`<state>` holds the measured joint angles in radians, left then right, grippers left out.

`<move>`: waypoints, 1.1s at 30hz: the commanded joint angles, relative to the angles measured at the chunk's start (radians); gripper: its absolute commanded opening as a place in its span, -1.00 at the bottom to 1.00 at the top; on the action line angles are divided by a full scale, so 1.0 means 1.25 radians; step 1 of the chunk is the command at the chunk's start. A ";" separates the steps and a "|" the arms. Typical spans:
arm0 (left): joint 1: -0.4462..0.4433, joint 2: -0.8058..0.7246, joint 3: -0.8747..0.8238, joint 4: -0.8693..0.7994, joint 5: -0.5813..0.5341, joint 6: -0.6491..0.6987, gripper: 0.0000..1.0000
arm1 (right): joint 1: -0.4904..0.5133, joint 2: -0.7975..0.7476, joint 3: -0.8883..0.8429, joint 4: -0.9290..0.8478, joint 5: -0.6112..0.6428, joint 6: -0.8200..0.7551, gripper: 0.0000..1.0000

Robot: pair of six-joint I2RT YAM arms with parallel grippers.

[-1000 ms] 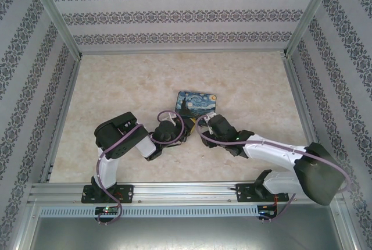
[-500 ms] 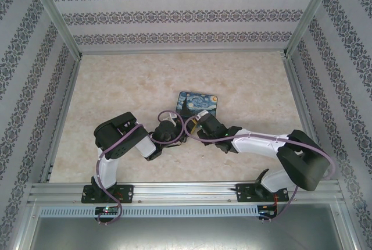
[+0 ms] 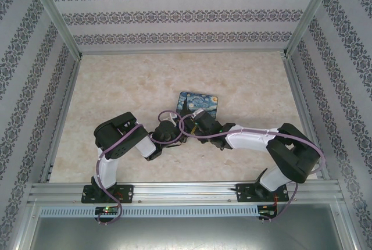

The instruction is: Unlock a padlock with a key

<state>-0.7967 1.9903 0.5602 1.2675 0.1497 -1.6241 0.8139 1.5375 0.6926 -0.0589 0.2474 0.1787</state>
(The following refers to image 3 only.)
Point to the starry night painted card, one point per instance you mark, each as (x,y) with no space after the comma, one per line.
(200,101)

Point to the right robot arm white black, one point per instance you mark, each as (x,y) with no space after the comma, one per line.
(250,138)

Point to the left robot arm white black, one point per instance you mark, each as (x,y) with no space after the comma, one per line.
(107,168)

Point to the left controller circuit board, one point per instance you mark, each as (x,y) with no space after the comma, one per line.
(107,210)

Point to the controller circuit board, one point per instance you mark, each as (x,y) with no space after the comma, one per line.
(267,214)
(107,210)

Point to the right controller circuit board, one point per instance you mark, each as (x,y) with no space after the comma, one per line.
(267,214)

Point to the aluminium mounting rail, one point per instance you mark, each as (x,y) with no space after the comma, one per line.
(180,192)

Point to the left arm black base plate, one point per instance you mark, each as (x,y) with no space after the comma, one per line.
(125,193)

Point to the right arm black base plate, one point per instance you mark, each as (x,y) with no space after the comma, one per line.
(244,192)

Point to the aluminium frame side rail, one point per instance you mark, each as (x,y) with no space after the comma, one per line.
(62,116)
(305,110)

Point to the aluminium frame post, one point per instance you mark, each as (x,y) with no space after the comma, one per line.
(309,14)
(55,14)

